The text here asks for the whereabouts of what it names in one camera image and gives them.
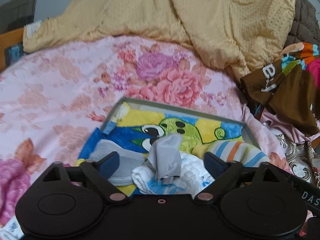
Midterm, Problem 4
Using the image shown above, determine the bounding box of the grey face mask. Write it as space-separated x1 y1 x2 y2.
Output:
89 139 145 186

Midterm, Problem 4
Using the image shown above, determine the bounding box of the white blue baby cloth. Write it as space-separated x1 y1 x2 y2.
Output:
132 152 214 197

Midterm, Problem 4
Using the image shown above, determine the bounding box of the striped towel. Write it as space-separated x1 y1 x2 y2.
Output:
191 140 270 167

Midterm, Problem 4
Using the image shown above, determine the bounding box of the grey microfibre cloth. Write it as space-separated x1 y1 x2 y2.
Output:
147 133 182 185

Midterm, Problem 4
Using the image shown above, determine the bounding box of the silver patterned bed sheet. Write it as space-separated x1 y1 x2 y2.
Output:
269 129 319 187

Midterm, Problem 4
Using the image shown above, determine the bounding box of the cartoon frog towel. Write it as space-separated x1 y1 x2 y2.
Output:
77 102 243 196

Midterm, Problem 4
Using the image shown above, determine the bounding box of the pink floral quilt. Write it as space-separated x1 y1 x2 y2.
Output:
1 36 289 228

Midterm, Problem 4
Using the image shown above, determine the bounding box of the brown colourful printed cloth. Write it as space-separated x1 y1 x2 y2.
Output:
240 42 319 137

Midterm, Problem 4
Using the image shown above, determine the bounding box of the white blue carton box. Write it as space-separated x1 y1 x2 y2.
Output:
0 216 24 240

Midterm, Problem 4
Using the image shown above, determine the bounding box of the tan dotted blanket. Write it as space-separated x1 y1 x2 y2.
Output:
23 0 296 79

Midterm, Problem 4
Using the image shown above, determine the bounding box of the brown quilted jacket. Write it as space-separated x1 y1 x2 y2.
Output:
284 0 320 47

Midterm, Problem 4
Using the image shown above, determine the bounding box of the grey door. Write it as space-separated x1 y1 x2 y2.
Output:
1 0 37 34

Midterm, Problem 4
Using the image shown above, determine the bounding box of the wooden bed frame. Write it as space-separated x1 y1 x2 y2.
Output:
0 28 24 72

